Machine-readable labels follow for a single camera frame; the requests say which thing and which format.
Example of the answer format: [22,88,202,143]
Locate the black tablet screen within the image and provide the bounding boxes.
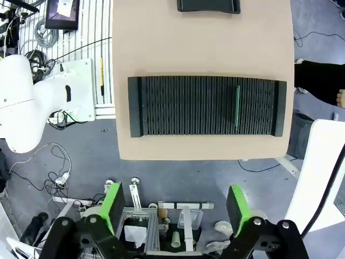
[45,0,80,30]

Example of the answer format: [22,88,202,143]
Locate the grey coiled cable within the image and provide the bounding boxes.
[34,20,59,49]

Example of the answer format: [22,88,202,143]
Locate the white bracket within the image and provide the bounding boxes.
[180,206,195,251]

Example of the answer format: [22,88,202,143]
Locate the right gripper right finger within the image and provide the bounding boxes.
[218,185,309,259]

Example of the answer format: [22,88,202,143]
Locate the black box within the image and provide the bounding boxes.
[287,112,315,160]

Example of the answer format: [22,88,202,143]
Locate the person left hand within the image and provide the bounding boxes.
[335,88,345,108]

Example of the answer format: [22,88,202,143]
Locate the person in grey jacket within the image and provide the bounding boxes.
[293,58,345,108]

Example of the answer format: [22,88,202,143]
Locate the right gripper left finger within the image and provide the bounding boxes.
[40,182,130,259]

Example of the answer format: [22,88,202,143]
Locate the green perforated circuit board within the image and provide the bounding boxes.
[233,85,241,133]

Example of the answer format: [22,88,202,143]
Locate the yellow black hand tool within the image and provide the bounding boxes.
[100,56,105,97]

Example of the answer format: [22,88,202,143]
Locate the aluminium profile frame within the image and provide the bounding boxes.
[118,206,160,253]

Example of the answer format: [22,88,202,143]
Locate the aluminium slatted platform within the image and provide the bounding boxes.
[16,0,115,121]

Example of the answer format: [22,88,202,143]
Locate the black ESD tray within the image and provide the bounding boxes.
[177,0,241,13]

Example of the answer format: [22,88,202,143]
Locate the white power adapter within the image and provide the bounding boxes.
[55,172,71,186]

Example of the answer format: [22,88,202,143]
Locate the black shoe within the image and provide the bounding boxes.
[20,212,49,245]

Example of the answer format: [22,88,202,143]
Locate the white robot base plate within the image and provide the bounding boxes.
[48,58,96,122]

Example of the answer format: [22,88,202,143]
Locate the thin black cable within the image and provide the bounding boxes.
[301,151,345,240]

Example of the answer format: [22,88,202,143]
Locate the clear plastic container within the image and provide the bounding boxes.
[177,210,204,230]

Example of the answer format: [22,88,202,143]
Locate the black slotted rack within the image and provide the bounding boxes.
[127,76,288,138]

